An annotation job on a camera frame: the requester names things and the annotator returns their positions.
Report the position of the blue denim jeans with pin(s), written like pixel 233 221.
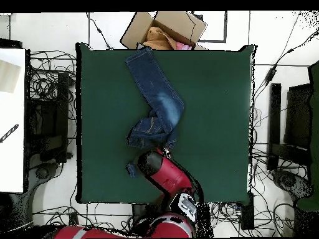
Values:
pixel 159 99

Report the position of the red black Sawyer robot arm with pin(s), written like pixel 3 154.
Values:
pixel 169 174

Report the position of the black flat panel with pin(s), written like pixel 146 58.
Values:
pixel 297 117

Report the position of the dark green table cloth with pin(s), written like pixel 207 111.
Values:
pixel 211 112

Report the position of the grey cloth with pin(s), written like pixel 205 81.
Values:
pixel 140 46

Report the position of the pink cloth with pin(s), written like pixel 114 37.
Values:
pixel 183 46

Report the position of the orange towel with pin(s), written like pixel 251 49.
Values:
pixel 157 39

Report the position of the black metal stand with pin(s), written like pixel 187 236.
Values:
pixel 62 99

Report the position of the brown cardboard box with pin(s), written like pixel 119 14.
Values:
pixel 134 32

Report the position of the black upright bar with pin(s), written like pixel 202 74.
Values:
pixel 275 119

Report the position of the slim black power strip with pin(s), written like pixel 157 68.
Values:
pixel 74 217

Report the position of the grey chair base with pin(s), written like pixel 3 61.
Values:
pixel 42 172

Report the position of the black ribbed strip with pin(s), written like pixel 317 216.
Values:
pixel 10 132

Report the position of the white desk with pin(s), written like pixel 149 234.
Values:
pixel 12 161

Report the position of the beige box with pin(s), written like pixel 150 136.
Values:
pixel 8 77

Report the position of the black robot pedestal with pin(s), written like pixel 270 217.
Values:
pixel 142 211

